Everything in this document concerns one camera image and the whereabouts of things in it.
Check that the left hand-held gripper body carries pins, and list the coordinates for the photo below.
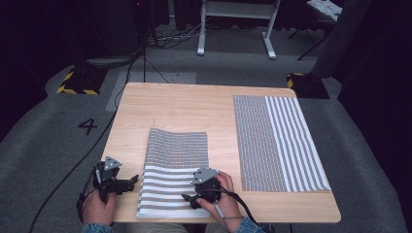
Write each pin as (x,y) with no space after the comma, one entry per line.
(107,179)

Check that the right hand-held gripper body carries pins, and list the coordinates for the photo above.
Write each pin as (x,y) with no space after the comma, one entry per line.
(209,191)

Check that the stack of striped placemats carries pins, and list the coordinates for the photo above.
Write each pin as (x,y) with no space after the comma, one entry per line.
(171,152)

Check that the striped woven placemat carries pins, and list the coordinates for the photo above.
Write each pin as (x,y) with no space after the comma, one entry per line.
(275,145)

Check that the person's right hand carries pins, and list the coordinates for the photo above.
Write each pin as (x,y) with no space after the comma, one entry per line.
(228,204)

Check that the person's left hand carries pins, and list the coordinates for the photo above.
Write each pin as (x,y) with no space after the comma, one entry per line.
(97,210)

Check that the black yellow striped stand base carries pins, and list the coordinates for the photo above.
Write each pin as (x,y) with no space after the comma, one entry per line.
(307,85)
(82,81)

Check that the black equipment stand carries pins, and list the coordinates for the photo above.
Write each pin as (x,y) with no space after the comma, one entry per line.
(142,22)

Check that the black folding chair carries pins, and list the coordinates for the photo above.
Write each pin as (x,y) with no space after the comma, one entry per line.
(315,35)

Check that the grey curtain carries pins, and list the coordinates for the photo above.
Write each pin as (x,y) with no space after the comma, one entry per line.
(343,35)

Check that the white cloth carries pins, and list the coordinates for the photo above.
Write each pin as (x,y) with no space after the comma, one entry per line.
(325,8)

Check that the white desk frame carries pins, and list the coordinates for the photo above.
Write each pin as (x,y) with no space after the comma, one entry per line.
(238,9)

